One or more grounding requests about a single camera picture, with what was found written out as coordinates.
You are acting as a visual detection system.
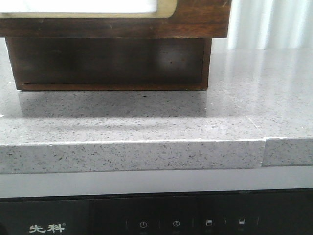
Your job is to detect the dark wooden drawer cabinet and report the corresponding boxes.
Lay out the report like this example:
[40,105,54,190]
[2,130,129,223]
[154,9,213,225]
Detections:
[5,38,211,91]

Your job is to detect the black appliance control panel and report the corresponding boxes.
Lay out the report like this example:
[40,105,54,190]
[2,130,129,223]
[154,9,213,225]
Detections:
[0,188,313,235]

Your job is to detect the white curtain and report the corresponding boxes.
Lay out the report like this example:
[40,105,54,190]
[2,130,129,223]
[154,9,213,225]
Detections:
[226,0,313,49]

